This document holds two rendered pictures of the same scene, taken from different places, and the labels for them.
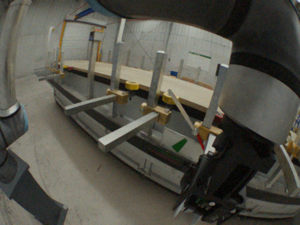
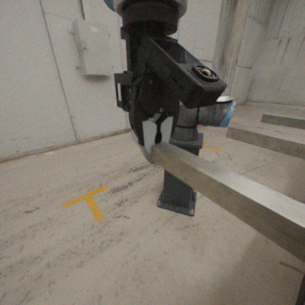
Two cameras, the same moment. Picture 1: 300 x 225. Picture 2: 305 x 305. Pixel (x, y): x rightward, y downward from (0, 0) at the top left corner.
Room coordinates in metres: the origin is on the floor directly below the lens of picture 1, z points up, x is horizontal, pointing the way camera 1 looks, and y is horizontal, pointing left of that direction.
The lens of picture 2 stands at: (0.19, -0.32, 0.95)
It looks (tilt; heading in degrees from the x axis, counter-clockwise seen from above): 27 degrees down; 115
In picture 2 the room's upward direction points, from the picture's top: straight up
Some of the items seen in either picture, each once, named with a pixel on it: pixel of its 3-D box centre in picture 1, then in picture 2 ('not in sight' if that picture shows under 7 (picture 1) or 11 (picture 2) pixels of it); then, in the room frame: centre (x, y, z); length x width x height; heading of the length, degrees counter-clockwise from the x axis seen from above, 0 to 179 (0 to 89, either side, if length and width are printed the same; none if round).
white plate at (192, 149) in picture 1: (187, 149); not in sight; (0.39, -0.19, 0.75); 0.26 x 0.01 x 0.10; 62
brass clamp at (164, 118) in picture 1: (154, 112); not in sight; (0.51, -0.02, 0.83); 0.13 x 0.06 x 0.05; 62
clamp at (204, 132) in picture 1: (208, 132); not in sight; (0.39, -0.24, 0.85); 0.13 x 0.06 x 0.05; 62
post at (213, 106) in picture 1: (206, 125); not in sight; (0.40, -0.22, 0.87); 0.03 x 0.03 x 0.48; 62
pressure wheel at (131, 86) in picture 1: (131, 91); not in sight; (0.71, 0.13, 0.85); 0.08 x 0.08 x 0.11
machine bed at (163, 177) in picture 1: (167, 131); not in sight; (1.03, -0.20, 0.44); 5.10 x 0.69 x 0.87; 62
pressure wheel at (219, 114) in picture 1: (214, 123); not in sight; (0.47, -0.31, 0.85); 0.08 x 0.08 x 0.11
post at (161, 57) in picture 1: (152, 105); not in sight; (0.52, 0.00, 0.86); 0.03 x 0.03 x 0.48; 62
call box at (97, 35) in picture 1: (95, 36); not in sight; (0.76, 0.45, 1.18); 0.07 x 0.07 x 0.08; 62
